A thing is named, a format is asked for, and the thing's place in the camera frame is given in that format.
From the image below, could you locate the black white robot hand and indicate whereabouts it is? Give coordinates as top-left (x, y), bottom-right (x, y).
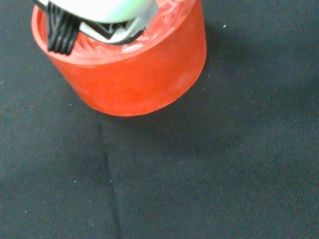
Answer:
top-left (32, 0), bottom-right (159, 56)

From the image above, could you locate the red ribbed flask stand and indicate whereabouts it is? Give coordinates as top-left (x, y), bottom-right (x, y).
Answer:
top-left (30, 0), bottom-right (208, 117)

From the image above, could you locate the black bench cloth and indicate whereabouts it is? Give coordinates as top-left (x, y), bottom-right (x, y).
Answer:
top-left (0, 0), bottom-right (319, 239)

